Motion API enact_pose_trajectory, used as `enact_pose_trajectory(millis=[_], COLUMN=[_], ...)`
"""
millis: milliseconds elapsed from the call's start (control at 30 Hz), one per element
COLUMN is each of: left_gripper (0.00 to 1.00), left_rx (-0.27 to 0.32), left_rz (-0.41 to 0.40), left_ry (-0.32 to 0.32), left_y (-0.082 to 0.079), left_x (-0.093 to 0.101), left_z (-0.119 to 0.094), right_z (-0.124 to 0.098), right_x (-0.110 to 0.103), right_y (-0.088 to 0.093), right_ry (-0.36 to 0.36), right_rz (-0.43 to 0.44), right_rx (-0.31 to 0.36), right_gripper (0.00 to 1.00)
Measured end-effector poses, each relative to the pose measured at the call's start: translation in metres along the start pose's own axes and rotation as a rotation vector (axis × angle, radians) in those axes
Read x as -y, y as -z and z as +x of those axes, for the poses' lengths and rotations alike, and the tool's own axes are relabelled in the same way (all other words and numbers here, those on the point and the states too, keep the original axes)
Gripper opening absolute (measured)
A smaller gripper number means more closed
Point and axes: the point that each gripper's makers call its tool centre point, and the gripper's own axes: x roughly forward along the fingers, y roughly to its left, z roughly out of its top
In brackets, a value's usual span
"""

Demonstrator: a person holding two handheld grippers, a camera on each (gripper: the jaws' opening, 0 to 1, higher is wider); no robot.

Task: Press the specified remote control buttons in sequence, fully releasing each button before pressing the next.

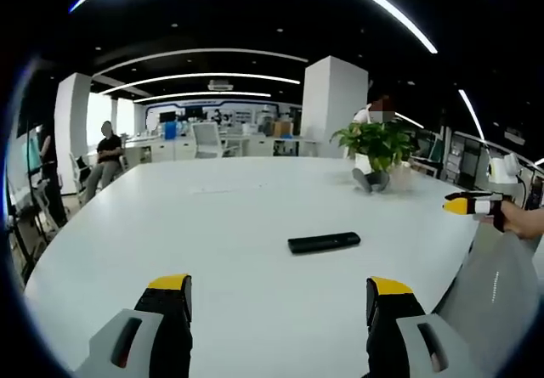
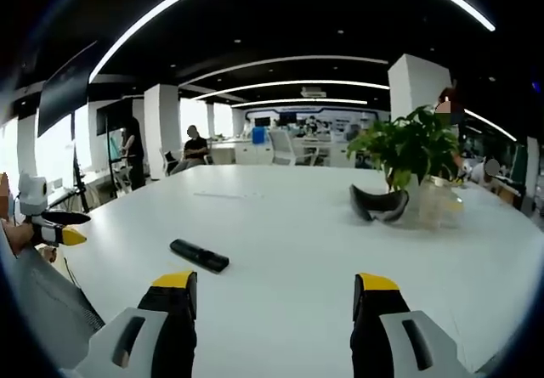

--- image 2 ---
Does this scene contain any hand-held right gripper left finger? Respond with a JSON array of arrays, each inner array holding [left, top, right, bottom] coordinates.
[[75, 270, 199, 378]]

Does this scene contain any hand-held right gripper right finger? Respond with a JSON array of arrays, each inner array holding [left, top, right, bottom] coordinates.
[[351, 272, 475, 378]]

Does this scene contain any black remote control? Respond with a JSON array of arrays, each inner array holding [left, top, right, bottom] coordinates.
[[169, 238, 230, 275]]

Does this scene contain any person's left hand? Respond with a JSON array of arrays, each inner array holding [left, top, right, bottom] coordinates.
[[5, 221, 57, 263]]

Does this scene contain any black tripod stand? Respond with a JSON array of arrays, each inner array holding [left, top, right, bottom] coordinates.
[[50, 146, 93, 214]]

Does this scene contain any grey mesh chair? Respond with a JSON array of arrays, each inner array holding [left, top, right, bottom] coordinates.
[[8, 241, 106, 366]]

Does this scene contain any black hanging screen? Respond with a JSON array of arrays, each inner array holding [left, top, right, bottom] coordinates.
[[37, 40, 98, 138]]

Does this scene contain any black curved headset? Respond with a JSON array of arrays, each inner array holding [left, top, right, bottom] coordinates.
[[348, 183, 410, 223]]

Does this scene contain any glass plant vase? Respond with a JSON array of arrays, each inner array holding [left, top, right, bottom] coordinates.
[[403, 174, 465, 230]]

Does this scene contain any green potted plant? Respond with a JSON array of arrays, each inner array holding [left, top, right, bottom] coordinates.
[[346, 104, 464, 192]]

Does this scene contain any white office chair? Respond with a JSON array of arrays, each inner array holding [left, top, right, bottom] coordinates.
[[267, 129, 320, 166]]

